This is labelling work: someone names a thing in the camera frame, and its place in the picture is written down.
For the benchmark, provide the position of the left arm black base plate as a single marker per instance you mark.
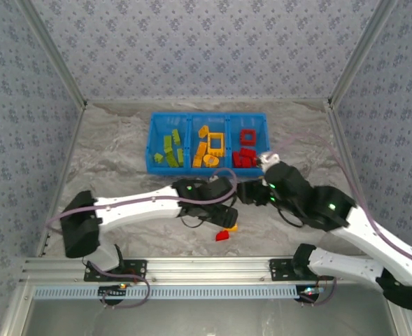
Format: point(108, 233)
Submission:
point(97, 274)

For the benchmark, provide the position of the long orange lego brick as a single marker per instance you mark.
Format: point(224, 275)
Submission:
point(201, 150)

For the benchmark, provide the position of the orange lego arch piece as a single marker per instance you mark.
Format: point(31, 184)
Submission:
point(211, 161)

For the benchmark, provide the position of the red lego window frame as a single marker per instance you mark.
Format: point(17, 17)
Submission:
point(248, 142)

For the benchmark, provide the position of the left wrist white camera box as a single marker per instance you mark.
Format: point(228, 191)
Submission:
point(213, 178)

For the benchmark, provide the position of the small black electronics board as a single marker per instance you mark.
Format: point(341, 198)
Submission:
point(308, 295)
point(111, 292)

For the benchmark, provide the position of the aluminium table edge rail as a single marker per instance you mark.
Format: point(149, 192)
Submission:
point(71, 147)
point(342, 140)

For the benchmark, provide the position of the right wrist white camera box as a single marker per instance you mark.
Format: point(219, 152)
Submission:
point(269, 158)

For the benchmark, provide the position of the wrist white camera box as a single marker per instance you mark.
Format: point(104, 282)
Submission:
point(213, 178)
point(269, 158)

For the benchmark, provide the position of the aluminium frame post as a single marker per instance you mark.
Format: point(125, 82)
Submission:
point(359, 52)
point(54, 52)

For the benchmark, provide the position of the grey metal shelf panel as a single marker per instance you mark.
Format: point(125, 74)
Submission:
point(205, 318)

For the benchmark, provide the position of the small green lego brick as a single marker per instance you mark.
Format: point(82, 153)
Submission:
point(158, 157)
point(169, 150)

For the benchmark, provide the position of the blue three-compartment plastic bin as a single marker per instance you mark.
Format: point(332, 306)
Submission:
point(226, 120)

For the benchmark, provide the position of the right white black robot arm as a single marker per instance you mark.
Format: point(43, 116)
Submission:
point(377, 246)

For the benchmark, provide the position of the yellow lego window frame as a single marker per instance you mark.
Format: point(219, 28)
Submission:
point(216, 153)

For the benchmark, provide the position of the small red lego brick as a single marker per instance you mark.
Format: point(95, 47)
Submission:
point(244, 164)

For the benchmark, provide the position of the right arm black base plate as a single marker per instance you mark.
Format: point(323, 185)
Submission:
point(282, 271)

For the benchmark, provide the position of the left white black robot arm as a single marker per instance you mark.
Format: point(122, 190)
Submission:
point(139, 206)

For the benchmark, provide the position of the aluminium mounting rail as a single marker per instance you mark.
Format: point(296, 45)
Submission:
point(205, 269)

